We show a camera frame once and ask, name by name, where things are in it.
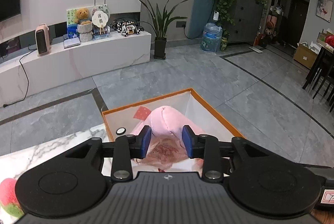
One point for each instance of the pink fabric pouch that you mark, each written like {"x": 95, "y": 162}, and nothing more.
{"x": 166, "y": 147}

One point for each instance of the potted green plant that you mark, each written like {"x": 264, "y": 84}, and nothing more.
{"x": 160, "y": 21}

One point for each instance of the dark dining table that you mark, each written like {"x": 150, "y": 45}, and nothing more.
{"x": 323, "y": 65}

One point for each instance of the cardboard box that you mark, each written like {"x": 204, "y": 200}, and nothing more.
{"x": 306, "y": 54}

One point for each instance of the brown teddy bear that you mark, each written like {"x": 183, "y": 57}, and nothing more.
{"x": 82, "y": 16}

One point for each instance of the orange storage box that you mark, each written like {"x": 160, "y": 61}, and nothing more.
{"x": 120, "y": 121}

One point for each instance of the pink space heater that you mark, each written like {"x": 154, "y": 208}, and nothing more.
{"x": 42, "y": 38}

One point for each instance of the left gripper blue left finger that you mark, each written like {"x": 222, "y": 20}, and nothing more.
{"x": 127, "y": 148}

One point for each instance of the grey drawer cabinet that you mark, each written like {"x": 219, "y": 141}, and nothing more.
{"x": 246, "y": 15}

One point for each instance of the blue water jug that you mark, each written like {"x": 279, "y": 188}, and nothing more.
{"x": 212, "y": 34}

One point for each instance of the black white toy vehicle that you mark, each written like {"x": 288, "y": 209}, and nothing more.
{"x": 126, "y": 27}

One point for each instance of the white tv console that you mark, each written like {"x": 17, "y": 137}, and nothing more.
{"x": 27, "y": 75}

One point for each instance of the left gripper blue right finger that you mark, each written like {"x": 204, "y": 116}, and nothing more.
{"x": 205, "y": 147}

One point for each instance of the pink green fluffy peach plush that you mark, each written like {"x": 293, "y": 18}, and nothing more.
{"x": 9, "y": 201}

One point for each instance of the white paper fan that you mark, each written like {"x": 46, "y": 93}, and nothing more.
{"x": 100, "y": 20}

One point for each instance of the small notebook on console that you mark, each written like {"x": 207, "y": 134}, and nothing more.
{"x": 71, "y": 42}

